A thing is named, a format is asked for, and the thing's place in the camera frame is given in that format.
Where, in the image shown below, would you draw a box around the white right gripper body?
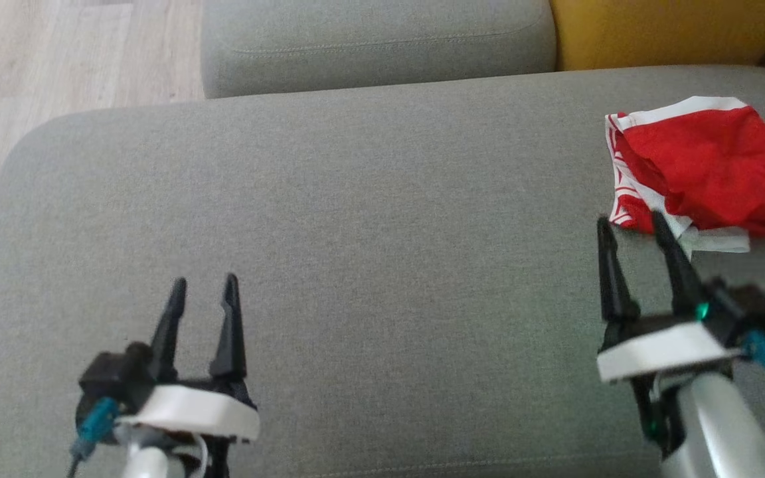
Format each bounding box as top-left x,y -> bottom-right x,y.
596,317 -> 742,384

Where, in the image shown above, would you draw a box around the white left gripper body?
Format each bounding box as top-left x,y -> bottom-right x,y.
117,378 -> 260,442

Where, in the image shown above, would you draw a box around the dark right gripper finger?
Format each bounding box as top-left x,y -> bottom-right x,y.
651,211 -> 705,318
596,216 -> 641,326

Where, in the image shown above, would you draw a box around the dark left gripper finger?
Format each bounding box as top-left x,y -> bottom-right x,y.
150,278 -> 187,382
210,272 -> 247,380

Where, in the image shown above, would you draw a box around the red white basketball jersey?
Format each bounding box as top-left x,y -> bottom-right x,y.
605,113 -> 752,254

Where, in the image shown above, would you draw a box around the red white-striped shorts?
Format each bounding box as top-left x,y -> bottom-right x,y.
612,96 -> 765,238

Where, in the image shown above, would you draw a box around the yellow grey sofa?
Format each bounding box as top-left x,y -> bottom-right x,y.
0,64 -> 765,478

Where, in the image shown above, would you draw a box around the yellow sofa backrest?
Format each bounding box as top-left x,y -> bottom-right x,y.
549,0 -> 765,72

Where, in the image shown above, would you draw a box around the grey sofa back cushion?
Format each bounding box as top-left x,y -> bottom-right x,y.
200,0 -> 558,99

